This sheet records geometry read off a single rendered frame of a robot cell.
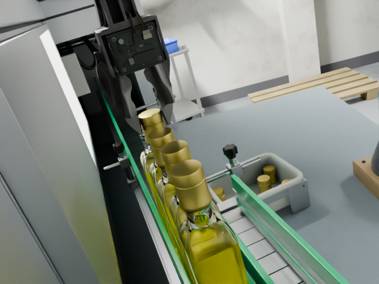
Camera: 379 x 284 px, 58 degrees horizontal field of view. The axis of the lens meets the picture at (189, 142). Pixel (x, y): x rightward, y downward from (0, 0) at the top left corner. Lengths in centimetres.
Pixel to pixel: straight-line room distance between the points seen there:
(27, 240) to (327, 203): 76
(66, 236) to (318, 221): 66
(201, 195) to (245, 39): 354
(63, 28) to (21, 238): 119
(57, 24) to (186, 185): 116
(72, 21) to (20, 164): 116
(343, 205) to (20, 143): 78
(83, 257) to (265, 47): 366
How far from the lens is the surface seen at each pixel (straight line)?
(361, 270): 79
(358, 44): 427
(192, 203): 35
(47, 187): 32
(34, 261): 31
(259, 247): 65
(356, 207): 93
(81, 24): 143
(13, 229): 30
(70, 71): 157
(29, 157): 31
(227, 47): 383
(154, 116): 49
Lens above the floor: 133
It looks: 24 degrees down
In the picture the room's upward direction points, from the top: 16 degrees counter-clockwise
